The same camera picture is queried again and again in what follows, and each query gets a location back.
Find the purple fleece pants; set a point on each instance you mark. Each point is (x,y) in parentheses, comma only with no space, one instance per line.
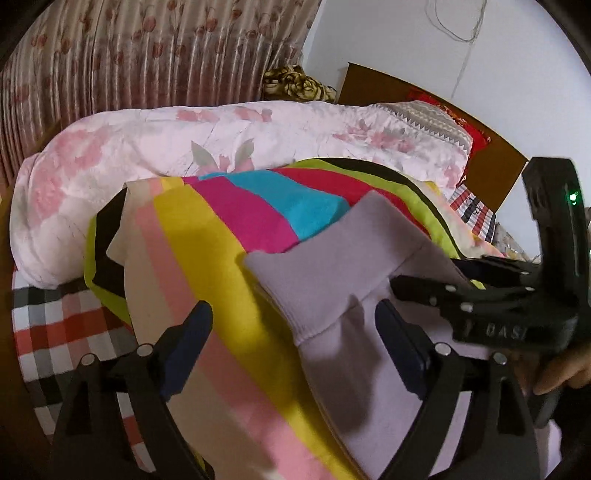
(473,423)

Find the floral pleated curtain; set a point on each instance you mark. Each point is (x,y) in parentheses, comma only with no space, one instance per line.
(72,59)

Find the yellow floral cloth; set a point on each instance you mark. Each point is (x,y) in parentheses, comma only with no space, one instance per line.
(507,245)

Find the pink floral quilt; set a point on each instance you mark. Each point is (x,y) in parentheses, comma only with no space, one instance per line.
(59,189)

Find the colourful striped blanket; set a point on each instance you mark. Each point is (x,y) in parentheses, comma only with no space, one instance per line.
(162,245)

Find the person's right hand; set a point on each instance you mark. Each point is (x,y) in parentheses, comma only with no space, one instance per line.
(572,367)

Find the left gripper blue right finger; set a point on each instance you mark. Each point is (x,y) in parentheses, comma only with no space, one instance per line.
(414,354)

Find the red plaid bed sheet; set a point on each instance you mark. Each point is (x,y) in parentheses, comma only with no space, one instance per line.
(53,329)

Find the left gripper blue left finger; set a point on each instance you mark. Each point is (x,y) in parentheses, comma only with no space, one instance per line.
(180,346)

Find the red floral pillow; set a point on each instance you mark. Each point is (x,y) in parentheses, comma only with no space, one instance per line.
(481,139)

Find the dark wooden headboard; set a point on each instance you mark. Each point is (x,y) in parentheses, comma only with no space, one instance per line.
(491,174)

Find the yellow black patterned blanket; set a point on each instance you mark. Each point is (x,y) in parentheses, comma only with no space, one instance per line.
(291,83)

